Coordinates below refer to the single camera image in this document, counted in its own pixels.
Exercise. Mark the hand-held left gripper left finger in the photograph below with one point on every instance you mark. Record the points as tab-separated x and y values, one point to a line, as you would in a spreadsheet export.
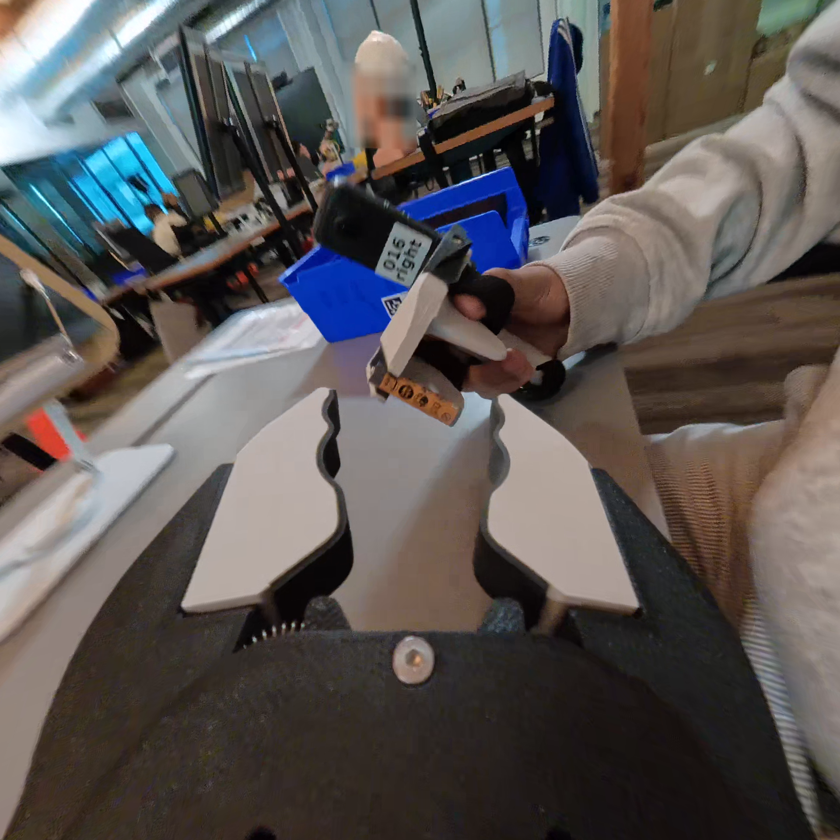
269	512

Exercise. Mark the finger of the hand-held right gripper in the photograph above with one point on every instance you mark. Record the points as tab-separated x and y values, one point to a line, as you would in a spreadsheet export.
410	321

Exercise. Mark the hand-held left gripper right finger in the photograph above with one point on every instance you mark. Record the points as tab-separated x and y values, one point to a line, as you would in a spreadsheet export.
558	518

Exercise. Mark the orange battery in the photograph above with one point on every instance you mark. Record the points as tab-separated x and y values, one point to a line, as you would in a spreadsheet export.
420	397

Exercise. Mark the person's right forearm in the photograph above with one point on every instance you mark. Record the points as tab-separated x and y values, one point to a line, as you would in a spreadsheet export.
689	216

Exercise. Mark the grey desk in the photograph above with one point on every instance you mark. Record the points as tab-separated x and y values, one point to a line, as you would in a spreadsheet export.
407	512

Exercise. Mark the person's right hand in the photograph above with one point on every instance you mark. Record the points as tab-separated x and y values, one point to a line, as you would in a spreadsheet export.
538	308

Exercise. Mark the blue bin with code label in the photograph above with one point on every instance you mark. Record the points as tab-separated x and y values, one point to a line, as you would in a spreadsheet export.
334	295

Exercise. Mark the person's striped pants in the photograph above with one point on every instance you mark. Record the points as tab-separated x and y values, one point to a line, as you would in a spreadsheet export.
709	512

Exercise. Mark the black panel on easel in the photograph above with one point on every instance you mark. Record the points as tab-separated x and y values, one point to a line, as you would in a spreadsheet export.
262	111

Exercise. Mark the white paper sheet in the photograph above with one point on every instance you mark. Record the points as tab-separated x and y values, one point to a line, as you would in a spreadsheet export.
256	338

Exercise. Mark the black bag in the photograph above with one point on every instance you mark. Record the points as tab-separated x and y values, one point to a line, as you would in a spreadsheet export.
479	105

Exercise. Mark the white monitor stand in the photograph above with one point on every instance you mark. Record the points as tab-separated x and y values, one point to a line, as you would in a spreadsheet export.
98	485

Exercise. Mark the blue jacket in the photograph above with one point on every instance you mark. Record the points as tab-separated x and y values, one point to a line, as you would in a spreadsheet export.
568	144

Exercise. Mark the wood-framed monitor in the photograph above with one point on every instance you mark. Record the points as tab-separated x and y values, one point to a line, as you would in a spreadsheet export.
39	308

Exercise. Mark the wooden post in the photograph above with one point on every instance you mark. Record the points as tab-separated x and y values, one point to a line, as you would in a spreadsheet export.
627	98

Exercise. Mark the spiral metal air duct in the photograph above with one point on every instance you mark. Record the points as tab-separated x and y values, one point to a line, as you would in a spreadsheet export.
79	59

